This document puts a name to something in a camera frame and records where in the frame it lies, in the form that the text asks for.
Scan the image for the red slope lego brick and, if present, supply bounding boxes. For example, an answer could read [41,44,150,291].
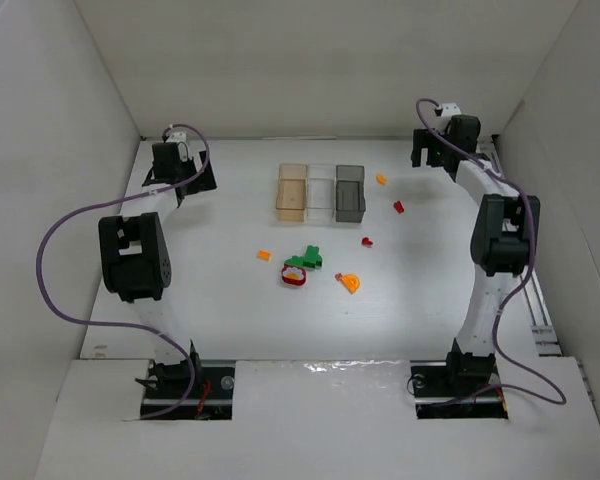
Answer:
[393,201,405,214]

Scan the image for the grey transparent bin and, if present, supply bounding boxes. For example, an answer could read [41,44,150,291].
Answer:
[335,165,366,223]

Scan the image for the clear transparent bin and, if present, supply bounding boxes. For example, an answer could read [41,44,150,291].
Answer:
[306,164,336,223]

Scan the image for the amber transparent bin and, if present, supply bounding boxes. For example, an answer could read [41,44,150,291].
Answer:
[276,164,308,222]

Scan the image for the orange quarter-round lego piece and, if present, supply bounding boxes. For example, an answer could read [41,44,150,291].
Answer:
[340,274,361,294]

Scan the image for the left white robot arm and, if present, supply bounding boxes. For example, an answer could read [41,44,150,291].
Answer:
[98,140,217,389]

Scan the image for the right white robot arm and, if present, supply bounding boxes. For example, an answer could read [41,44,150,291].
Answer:
[411,103,540,405]

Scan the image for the red flower lego piece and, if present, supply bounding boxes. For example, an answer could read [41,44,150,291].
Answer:
[281,264,307,287]

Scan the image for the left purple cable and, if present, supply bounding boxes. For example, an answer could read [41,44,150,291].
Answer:
[35,123,211,420]

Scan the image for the purple cable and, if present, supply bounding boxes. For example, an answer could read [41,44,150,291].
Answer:
[35,123,211,420]
[415,97,567,407]

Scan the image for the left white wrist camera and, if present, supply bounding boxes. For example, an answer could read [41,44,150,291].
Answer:
[166,131,190,162]

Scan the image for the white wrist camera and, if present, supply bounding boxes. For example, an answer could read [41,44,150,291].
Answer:
[434,103,461,118]
[166,131,190,162]

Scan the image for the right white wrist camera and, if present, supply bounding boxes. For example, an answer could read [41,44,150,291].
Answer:
[434,103,461,118]

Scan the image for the aluminium rail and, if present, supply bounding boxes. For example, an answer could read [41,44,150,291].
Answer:
[478,136,563,357]

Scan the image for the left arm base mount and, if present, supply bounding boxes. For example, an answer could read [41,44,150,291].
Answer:
[139,360,236,421]

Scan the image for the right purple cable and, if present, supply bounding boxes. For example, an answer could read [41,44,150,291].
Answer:
[415,97,567,407]

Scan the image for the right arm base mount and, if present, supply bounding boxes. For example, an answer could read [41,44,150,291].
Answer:
[407,360,508,420]

